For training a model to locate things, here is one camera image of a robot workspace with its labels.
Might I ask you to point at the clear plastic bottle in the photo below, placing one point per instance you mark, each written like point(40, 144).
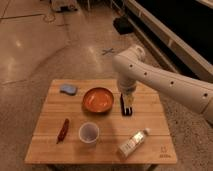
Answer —
point(131, 144)

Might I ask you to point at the grey equipment on floor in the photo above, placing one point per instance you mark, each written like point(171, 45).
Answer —
point(57, 5)

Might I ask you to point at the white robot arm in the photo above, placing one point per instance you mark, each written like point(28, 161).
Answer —
point(194, 94)

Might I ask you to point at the wooden table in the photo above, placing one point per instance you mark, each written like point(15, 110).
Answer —
point(114, 128)

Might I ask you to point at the orange bowl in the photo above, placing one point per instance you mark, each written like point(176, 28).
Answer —
point(98, 100)

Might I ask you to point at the black box on floor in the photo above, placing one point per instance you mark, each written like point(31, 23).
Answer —
point(122, 25)

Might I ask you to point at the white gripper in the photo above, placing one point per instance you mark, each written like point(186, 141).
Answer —
point(127, 87)

